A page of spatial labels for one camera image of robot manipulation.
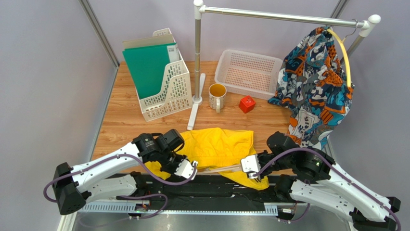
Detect beige clothes hanger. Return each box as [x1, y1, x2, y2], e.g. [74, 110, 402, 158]
[197, 164, 242, 175]

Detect yellow shorts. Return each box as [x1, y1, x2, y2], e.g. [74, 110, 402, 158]
[145, 128, 269, 191]

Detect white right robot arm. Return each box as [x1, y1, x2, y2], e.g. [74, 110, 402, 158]
[248, 131, 402, 231]

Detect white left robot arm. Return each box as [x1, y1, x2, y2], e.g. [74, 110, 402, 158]
[43, 129, 198, 215]

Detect patterned blue orange shorts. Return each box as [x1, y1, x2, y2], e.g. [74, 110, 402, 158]
[268, 26, 354, 150]

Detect yellow clothes hanger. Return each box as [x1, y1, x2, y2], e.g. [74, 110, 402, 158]
[326, 19, 358, 88]

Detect red cube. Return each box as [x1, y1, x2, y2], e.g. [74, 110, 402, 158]
[239, 95, 256, 114]

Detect white perforated file holder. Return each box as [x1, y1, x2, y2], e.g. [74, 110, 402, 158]
[139, 44, 192, 122]

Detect white mug with yellow interior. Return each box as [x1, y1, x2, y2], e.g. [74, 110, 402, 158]
[208, 83, 227, 114]

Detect white perforated plastic basket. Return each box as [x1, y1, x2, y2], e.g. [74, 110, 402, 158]
[214, 49, 283, 100]

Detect green folder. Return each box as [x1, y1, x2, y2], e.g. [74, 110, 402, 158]
[123, 42, 180, 99]

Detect beige folder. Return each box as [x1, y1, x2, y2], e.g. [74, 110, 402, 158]
[122, 34, 175, 49]

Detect white clothes rack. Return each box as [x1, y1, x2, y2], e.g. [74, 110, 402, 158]
[186, 0, 382, 131]

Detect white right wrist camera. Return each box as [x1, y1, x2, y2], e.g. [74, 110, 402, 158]
[240, 154, 261, 180]

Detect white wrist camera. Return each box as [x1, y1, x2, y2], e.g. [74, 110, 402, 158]
[240, 154, 261, 180]
[175, 159, 198, 180]

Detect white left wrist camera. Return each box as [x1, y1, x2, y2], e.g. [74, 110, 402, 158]
[175, 159, 198, 180]

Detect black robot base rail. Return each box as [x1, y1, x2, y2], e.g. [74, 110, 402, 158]
[107, 173, 308, 214]

